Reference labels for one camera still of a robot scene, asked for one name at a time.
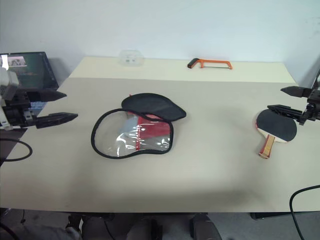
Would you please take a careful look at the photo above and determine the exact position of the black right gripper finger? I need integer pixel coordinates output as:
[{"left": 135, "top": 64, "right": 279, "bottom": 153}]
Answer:
[
  {"left": 267, "top": 104, "right": 305, "bottom": 124},
  {"left": 280, "top": 85, "right": 312, "bottom": 99}
]

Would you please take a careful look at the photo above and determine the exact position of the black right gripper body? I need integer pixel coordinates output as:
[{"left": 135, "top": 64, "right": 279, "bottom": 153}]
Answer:
[{"left": 298, "top": 87, "right": 320, "bottom": 126}]

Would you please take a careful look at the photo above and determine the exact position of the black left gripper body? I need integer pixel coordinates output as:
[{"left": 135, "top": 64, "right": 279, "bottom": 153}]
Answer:
[{"left": 0, "top": 89, "right": 39, "bottom": 130}]

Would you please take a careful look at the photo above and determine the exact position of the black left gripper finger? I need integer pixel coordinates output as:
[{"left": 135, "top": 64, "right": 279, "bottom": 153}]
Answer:
[
  {"left": 26, "top": 89, "right": 68, "bottom": 103},
  {"left": 31, "top": 112, "right": 79, "bottom": 130}
]

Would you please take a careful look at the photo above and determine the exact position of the black rubber table tennis paddle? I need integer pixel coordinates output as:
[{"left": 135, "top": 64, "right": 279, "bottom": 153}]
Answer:
[{"left": 255, "top": 109, "right": 298, "bottom": 160}]

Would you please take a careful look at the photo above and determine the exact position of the black red paddle case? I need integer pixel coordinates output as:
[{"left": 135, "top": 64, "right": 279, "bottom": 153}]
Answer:
[{"left": 90, "top": 92, "right": 187, "bottom": 160}]

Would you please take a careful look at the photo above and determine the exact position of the dark laptop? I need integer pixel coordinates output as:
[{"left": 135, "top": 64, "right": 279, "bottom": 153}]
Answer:
[{"left": 0, "top": 51, "right": 60, "bottom": 91}]

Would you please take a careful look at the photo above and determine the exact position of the orange hacksaw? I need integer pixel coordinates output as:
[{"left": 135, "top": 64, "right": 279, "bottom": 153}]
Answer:
[{"left": 187, "top": 57, "right": 234, "bottom": 71}]

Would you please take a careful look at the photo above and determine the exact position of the clear plastic container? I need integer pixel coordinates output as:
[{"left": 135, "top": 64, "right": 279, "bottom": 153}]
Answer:
[{"left": 118, "top": 49, "right": 146, "bottom": 67}]

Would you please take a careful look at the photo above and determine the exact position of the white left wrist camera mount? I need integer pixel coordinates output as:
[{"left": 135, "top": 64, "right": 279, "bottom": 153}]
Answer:
[{"left": 0, "top": 66, "right": 20, "bottom": 131}]

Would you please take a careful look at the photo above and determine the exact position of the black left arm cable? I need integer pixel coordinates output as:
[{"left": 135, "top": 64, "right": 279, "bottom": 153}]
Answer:
[{"left": 0, "top": 138, "right": 34, "bottom": 162}]

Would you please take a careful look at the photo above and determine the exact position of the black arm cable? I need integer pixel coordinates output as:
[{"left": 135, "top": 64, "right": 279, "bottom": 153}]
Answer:
[
  {"left": 0, "top": 138, "right": 34, "bottom": 162},
  {"left": 289, "top": 184, "right": 320, "bottom": 240}
]

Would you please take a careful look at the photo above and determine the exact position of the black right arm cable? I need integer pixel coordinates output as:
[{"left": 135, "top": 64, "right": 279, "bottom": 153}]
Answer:
[{"left": 289, "top": 184, "right": 320, "bottom": 240}]

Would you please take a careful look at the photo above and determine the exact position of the black table frame bar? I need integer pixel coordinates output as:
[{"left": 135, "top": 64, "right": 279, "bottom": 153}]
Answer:
[{"left": 250, "top": 212, "right": 296, "bottom": 221}]

